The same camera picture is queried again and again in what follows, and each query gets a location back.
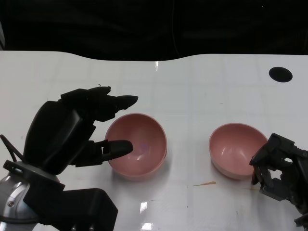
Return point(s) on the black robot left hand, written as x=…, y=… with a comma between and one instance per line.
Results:
x=55, y=134

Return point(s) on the black round table grommet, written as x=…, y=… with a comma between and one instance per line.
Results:
x=280, y=74

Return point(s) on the black backdrop cloth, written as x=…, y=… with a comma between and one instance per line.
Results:
x=120, y=26

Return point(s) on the thin orange scrap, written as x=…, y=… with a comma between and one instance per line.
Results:
x=207, y=183

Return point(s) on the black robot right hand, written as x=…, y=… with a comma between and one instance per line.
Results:
x=298, y=180

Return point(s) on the pink bowl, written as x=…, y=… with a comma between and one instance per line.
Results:
x=139, y=178
x=233, y=149
x=142, y=134

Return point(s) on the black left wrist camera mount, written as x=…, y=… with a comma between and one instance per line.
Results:
x=79, y=207

